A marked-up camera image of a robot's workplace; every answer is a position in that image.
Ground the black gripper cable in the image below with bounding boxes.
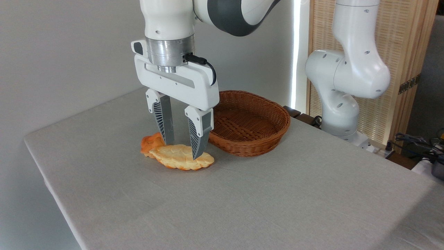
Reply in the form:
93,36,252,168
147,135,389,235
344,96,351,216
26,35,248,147
184,53,217,86

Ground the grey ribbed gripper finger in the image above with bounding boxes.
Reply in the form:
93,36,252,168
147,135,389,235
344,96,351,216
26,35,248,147
145,88,175,146
184,106,214,160

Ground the black cable bundle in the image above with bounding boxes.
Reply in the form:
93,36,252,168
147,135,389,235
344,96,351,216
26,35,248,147
394,129,444,164

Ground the grey tablecloth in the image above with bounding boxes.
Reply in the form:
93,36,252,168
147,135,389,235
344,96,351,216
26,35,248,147
24,87,444,250

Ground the metal screen hinge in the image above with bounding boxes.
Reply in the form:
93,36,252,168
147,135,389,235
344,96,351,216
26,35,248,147
398,73,421,95

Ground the dark wooden side table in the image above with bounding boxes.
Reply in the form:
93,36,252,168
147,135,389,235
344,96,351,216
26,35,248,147
283,106,324,130

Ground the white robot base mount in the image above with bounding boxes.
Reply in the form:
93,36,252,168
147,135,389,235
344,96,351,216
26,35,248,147
342,131,394,158

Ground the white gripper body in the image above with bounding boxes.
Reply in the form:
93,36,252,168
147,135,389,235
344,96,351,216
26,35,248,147
131,39,220,111

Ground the braided pale bread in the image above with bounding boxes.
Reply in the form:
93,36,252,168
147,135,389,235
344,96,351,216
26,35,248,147
149,144,215,171

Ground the round orange bun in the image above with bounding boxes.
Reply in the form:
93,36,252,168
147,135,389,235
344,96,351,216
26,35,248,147
140,132,166,159

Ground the wooden slatted folding screen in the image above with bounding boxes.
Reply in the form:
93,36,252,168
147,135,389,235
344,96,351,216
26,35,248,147
307,0,439,154

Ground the brown wicker basket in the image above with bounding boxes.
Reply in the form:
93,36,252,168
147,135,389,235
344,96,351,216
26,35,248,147
208,90,291,157

